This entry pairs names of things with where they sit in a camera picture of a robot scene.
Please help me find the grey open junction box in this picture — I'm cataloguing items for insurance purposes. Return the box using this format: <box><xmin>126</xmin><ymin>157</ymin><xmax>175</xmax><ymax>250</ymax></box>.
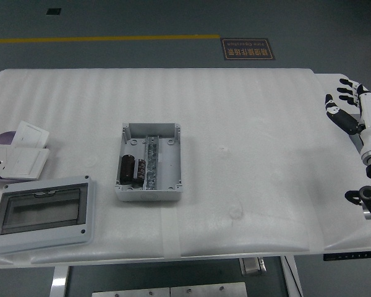
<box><xmin>114</xmin><ymin>122</ymin><xmax>186</xmax><ymax>202</ymax></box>

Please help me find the black table control panel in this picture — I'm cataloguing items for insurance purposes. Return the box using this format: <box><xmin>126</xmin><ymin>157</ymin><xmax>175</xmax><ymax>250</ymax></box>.
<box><xmin>323</xmin><ymin>251</ymin><xmax>371</xmax><ymax>261</ymax></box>

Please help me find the white foam mat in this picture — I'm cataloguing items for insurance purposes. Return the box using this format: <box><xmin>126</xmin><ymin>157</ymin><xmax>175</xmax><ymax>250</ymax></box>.
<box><xmin>0</xmin><ymin>67</ymin><xmax>327</xmax><ymax>265</ymax></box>

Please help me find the black floor sign orange text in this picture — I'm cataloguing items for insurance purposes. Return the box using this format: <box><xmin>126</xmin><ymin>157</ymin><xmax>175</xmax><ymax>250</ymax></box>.
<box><xmin>220</xmin><ymin>38</ymin><xmax>276</xmax><ymax>61</ymax></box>

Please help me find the white table leg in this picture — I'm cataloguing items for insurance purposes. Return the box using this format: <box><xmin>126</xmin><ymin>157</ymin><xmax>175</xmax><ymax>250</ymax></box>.
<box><xmin>50</xmin><ymin>265</ymin><xmax>70</xmax><ymax>297</ymax></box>
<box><xmin>280</xmin><ymin>256</ymin><xmax>304</xmax><ymax>297</ymax></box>

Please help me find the grey lid with clear window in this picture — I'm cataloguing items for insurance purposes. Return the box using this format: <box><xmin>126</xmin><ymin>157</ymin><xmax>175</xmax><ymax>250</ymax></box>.
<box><xmin>0</xmin><ymin>175</ymin><xmax>97</xmax><ymax>255</ymax></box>

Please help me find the purple disc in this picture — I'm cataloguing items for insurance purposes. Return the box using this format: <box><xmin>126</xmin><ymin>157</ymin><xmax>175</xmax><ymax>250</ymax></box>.
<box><xmin>0</xmin><ymin>131</ymin><xmax>19</xmax><ymax>146</ymax></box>

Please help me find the grey metal bracket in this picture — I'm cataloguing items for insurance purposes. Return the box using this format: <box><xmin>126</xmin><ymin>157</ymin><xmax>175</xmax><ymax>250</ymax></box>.
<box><xmin>239</xmin><ymin>257</ymin><xmax>267</xmax><ymax>276</ymax></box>

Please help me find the metal mounting rail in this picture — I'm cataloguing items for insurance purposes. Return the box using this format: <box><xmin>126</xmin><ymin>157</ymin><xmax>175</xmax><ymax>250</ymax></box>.
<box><xmin>142</xmin><ymin>135</ymin><xmax>160</xmax><ymax>190</ymax></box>

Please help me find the white switch panel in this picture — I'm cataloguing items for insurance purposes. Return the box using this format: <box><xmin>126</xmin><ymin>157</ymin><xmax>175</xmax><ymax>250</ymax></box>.
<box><xmin>11</xmin><ymin>120</ymin><xmax>50</xmax><ymax>149</ymax></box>
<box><xmin>0</xmin><ymin>147</ymin><xmax>51</xmax><ymax>181</ymax></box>

